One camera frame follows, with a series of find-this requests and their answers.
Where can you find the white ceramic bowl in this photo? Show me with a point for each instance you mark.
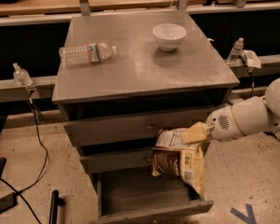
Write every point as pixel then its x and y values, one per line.
pixel 169 36

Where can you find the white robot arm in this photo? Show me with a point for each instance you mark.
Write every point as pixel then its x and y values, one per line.
pixel 253 115

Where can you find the white packet on rail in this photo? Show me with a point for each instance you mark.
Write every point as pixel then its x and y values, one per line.
pixel 250 58

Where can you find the grey top drawer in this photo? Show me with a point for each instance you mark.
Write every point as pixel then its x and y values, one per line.
pixel 112 129

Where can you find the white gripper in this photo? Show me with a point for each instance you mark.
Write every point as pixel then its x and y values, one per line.
pixel 221 123

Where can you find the grey middle drawer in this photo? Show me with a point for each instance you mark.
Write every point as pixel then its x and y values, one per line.
pixel 117 156

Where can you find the wooden table left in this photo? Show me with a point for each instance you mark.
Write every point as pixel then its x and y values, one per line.
pixel 32 7

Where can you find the grey wooden drawer cabinet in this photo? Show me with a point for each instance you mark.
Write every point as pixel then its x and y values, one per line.
pixel 141 77

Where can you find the black power adapter left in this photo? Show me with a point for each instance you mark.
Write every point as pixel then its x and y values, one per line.
pixel 8 202

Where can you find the small water bottle right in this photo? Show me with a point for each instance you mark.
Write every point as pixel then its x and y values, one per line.
pixel 235 51

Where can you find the brown chip bag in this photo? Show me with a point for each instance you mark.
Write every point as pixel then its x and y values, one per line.
pixel 172 157

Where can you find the clear plastic water bottle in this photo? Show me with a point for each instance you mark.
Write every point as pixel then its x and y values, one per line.
pixel 86 54

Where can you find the grey open bottom drawer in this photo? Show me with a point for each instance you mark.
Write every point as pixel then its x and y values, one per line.
pixel 136 196

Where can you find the black post on floor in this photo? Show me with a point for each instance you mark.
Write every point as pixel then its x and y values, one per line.
pixel 56 202

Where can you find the small clear bottle left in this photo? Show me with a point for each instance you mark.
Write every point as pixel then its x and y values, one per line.
pixel 22 76

